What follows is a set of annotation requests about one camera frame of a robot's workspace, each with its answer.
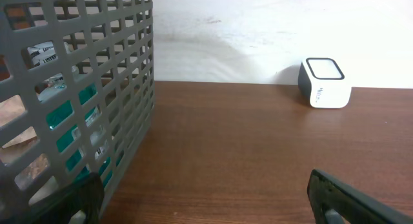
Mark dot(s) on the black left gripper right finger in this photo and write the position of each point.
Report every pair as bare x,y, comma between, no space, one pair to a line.
333,201

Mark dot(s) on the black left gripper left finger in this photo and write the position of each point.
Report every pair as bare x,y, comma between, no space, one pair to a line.
85,195

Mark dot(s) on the teal mouthwash bottle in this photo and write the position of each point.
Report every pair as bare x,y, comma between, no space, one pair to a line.
42,54

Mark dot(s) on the white barcode scanner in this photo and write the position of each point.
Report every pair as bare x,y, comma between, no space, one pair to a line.
323,83

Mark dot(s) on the grey plastic mesh basket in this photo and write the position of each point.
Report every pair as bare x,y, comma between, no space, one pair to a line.
107,43

